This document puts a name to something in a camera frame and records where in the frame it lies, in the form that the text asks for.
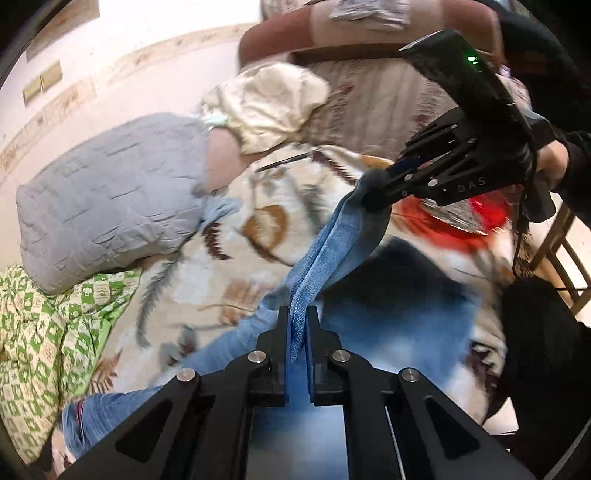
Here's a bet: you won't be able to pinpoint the tan wall plate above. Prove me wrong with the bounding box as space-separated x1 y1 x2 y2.
41 60 64 89
23 78 45 105

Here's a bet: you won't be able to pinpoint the tan pillow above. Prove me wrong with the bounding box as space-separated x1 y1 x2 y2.
205 127 246 195

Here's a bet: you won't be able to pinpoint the grey patterned cloth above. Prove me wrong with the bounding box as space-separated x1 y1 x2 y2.
327 0 413 31

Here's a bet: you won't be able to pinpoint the person's dark clothing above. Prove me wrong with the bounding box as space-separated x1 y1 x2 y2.
480 276 591 480

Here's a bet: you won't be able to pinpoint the grey quilted pillow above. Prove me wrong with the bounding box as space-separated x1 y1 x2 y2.
16 113 242 296

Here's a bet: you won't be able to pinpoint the black cable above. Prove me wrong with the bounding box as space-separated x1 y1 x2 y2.
510 185 591 292

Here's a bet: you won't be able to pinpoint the person's right hand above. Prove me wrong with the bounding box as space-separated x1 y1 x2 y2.
537 137 571 191

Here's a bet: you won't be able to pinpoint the brown bed headboard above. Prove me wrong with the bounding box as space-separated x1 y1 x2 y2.
238 0 505 78

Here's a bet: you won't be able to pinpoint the person's right forearm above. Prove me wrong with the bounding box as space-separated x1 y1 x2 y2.
485 0 591 217

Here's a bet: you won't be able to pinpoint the cream satin pillow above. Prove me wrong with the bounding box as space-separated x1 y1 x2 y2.
201 62 331 156

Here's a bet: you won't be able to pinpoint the leaf printed fleece blanket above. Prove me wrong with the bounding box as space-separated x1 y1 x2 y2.
51 142 519 462

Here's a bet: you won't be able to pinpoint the red object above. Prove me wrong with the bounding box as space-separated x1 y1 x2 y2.
397 190 514 246

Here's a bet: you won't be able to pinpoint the black pen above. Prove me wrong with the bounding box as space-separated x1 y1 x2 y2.
256 152 310 173

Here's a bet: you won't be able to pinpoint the light green cloth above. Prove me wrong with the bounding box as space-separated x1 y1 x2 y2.
196 111 232 133

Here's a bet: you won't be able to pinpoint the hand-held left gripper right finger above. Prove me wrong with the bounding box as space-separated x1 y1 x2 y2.
306 305 537 480

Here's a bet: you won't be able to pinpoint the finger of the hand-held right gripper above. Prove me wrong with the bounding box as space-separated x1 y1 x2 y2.
385 107 477 180
359 142 486 214

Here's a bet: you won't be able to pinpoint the framed wall picture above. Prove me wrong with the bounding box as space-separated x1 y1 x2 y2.
25 0 101 63

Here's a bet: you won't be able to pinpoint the green checkered cloth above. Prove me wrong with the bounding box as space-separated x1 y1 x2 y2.
0 263 144 467

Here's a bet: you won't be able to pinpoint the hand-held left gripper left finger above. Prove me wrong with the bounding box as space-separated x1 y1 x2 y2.
60 305 302 480

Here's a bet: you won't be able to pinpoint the striped brown bedspread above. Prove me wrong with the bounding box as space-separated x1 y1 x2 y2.
295 54 532 163

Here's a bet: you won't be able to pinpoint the wooden chair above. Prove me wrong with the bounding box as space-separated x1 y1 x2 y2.
526 202 591 320

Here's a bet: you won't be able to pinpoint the blue denim pants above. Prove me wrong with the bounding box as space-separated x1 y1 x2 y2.
62 173 481 480

